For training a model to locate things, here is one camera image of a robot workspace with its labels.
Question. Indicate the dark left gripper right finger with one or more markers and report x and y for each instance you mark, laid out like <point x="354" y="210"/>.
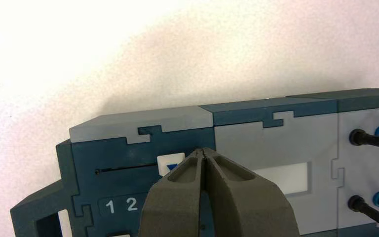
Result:
<point x="248" y="209"/>

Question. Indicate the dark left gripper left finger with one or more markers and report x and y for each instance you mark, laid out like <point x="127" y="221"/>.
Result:
<point x="173" y="209"/>

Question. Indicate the white slider knob blue triangle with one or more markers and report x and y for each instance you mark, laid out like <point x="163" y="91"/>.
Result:
<point x="166" y="161"/>

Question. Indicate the white display window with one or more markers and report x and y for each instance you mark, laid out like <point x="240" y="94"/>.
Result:
<point x="284" y="178"/>

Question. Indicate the blue grey control box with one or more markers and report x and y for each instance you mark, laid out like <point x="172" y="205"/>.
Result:
<point x="241" y="140"/>

